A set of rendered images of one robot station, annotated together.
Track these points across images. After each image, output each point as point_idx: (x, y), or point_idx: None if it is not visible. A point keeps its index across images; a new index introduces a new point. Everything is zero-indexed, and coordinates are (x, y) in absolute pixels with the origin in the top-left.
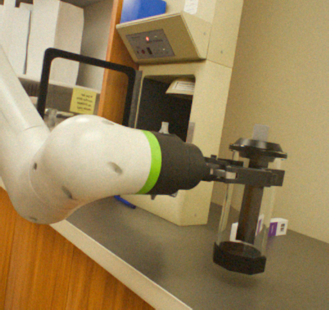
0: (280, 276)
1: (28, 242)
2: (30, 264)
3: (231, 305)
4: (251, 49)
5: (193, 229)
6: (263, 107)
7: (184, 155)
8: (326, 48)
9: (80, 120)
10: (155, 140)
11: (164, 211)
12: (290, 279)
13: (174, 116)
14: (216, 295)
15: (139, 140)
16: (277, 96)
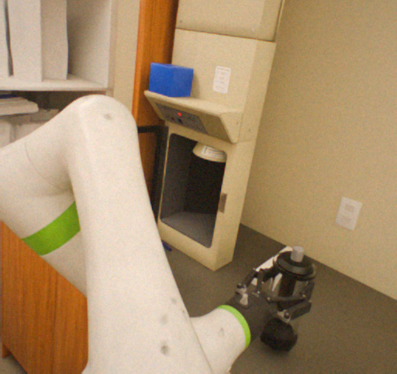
0: (301, 330)
1: None
2: (84, 304)
3: None
4: None
5: (225, 273)
6: (272, 140)
7: (261, 321)
8: (334, 101)
9: (206, 341)
10: (245, 322)
11: (198, 256)
12: (308, 332)
13: (195, 158)
14: (267, 372)
15: (238, 332)
16: (286, 134)
